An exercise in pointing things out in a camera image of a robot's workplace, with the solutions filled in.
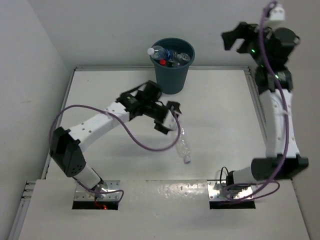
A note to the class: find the dark teal plastic bin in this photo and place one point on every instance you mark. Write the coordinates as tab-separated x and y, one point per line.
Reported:
172	79

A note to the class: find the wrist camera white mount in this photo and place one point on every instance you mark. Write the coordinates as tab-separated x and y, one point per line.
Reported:
170	122
276	16

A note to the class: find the red cap bottle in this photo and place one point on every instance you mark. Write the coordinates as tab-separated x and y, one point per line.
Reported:
163	62

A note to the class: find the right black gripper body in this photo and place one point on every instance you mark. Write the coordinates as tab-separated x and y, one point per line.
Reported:
253	35

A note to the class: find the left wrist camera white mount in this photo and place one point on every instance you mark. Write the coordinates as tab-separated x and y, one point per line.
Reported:
170	122

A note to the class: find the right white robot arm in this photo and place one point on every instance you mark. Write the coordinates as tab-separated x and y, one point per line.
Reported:
270	48

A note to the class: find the crushed clear bottle lying centre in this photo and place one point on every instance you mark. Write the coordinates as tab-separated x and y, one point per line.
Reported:
182	146

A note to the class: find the metal base plate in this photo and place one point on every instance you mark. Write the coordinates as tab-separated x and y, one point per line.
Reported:
109	191
217	192

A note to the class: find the tall water bottle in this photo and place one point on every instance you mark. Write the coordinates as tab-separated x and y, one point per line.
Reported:
160	53

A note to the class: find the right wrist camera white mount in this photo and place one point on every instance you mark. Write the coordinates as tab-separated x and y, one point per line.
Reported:
276	16

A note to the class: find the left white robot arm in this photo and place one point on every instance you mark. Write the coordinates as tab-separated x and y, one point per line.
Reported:
67	146

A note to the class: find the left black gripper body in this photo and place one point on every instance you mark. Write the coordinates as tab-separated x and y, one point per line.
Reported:
155	111

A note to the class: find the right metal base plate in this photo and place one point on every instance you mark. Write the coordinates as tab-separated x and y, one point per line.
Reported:
217	192

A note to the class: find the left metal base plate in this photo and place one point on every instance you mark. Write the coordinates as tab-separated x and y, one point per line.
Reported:
109	191

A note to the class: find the left aluminium rail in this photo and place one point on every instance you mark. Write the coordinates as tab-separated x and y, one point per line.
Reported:
28	111

